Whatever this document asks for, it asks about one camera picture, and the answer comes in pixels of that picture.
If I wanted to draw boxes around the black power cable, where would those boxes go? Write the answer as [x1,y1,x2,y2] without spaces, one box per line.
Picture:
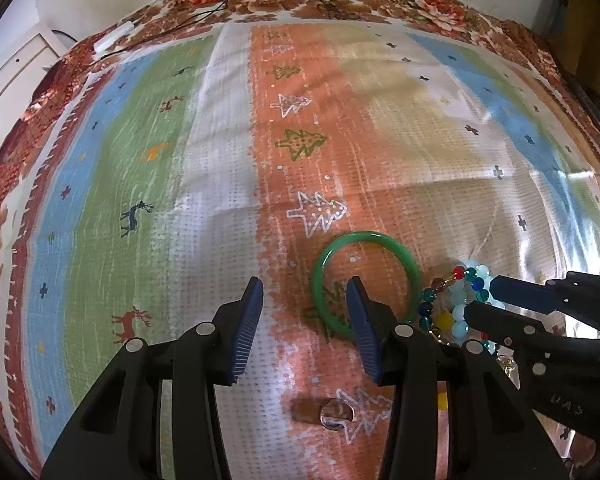
[94,0,261,59]

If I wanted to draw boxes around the light blue bead bracelet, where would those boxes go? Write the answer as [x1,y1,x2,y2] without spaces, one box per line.
[436,259,506,346]

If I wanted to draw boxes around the white clear bead bracelet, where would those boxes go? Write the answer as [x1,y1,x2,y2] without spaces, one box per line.
[484,339,519,380]

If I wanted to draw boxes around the small silver ring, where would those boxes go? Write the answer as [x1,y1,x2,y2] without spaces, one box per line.
[318,398,356,430]

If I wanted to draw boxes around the multicolour bead bracelet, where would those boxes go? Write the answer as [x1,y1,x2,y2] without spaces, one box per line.
[418,264,491,331]

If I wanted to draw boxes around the floral brown bedspread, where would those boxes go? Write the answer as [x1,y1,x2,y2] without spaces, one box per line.
[0,0,600,461]

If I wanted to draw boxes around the white headboard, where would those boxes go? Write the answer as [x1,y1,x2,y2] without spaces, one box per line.
[0,23,67,148]

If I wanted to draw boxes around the green jade bangle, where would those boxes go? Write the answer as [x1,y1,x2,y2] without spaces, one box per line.
[310,231,424,340]

